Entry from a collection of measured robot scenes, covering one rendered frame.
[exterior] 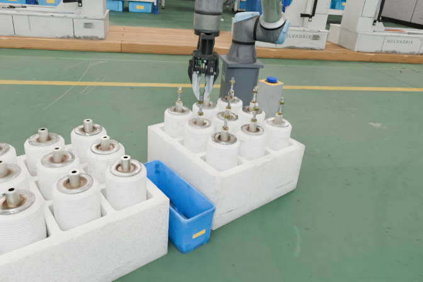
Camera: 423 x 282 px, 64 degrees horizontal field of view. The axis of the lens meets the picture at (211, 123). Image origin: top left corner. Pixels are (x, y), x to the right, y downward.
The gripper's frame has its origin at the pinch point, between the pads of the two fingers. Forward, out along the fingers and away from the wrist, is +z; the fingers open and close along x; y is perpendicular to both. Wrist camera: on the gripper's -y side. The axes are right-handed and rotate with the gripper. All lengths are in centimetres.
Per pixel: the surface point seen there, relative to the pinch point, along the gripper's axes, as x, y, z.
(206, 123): 2.3, 1.0, 9.1
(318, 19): 122, -228, -1
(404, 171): 88, -16, 34
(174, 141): -7.8, 0.0, 16.4
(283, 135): 27.5, 1.7, 11.5
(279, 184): 28.2, 5.1, 28.3
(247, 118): 17.2, -8.5, 10.5
